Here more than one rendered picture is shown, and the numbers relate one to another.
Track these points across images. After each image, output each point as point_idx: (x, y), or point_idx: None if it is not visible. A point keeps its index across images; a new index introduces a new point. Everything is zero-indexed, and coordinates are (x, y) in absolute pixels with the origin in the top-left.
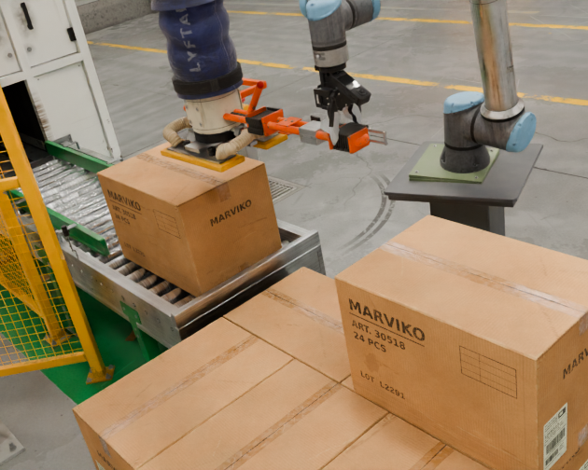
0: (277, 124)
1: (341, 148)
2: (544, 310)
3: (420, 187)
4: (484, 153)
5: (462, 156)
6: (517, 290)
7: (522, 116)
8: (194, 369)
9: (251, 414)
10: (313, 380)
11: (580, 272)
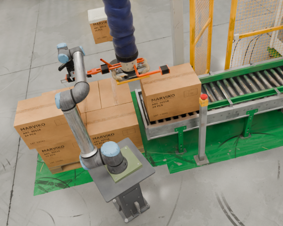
0: (95, 68)
1: None
2: (23, 108)
3: (118, 146)
4: (107, 166)
5: None
6: (31, 109)
7: (80, 155)
8: (117, 92)
9: (93, 97)
10: (91, 108)
11: (22, 119)
